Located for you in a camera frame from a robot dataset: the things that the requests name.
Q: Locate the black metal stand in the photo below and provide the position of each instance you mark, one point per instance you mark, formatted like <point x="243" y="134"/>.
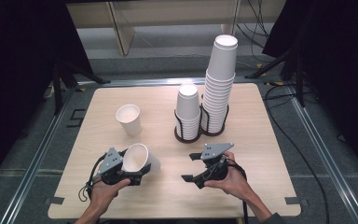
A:
<point x="299" y="81"/>
<point x="57" y="87"/>

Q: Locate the person's left hand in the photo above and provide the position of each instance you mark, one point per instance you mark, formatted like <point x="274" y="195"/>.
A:
<point x="104" y="194"/>

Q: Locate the person's right hand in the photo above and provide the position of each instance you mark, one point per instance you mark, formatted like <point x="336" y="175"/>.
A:
<point x="234" y="182"/>

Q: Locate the short stack of cups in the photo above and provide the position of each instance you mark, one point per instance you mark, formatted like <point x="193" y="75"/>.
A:
<point x="188" y="105"/>

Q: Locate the light wooden shelf unit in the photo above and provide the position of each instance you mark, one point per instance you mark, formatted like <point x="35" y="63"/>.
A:
<point x="124" y="34"/>

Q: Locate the metal floor rail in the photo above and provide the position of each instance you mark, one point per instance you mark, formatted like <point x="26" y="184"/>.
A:
<point x="329" y="161"/>
<point x="34" y="165"/>
<point x="155" y="82"/>

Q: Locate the white paper cup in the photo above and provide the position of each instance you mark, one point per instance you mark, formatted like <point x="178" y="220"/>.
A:
<point x="136" y="157"/>
<point x="130" y="123"/>

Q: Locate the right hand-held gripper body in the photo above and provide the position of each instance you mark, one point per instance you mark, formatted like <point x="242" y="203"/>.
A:
<point x="214" y="151"/>

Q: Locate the black curtain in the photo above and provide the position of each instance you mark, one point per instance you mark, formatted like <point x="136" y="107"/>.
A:
<point x="338" y="62"/>
<point x="18" y="62"/>

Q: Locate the tall stack of cups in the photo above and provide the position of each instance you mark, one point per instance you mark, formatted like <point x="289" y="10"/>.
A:
<point x="220" y="62"/>

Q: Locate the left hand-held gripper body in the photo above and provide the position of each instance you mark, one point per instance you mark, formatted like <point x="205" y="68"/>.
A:
<point x="112" y="161"/>

